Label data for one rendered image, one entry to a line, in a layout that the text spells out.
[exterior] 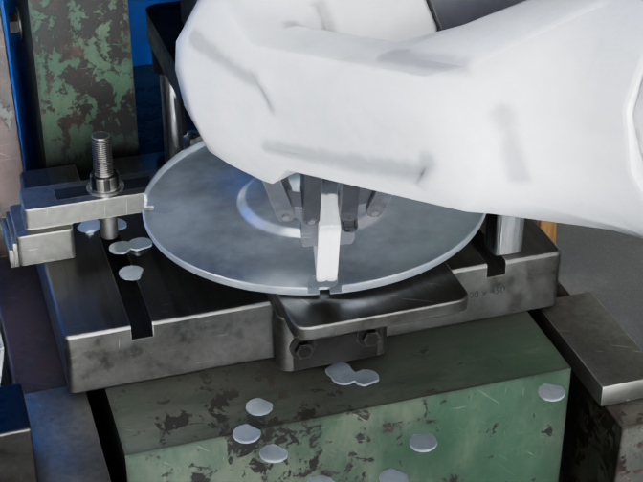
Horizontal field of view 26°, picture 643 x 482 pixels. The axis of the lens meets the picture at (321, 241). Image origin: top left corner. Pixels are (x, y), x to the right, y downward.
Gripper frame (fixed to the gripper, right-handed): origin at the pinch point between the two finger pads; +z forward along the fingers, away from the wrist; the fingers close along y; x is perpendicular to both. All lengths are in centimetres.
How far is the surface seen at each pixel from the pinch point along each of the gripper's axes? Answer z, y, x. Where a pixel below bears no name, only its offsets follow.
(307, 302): 6.2, -1.3, -1.5
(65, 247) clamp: 19.9, -21.4, 14.2
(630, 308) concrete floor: 122, 63, 67
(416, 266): 6.9, 7.4, 1.8
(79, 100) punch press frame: 24.1, -21.0, 34.9
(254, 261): 8.3, -5.1, 3.9
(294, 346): 19.0, -1.9, 2.3
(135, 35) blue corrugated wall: 95, -21, 110
